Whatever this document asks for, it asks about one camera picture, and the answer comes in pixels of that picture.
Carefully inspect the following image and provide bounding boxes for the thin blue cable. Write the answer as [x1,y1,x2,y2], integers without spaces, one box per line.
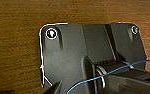
[66,59,150,94]

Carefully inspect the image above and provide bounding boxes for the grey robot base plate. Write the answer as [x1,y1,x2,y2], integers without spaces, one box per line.
[38,21,150,94]

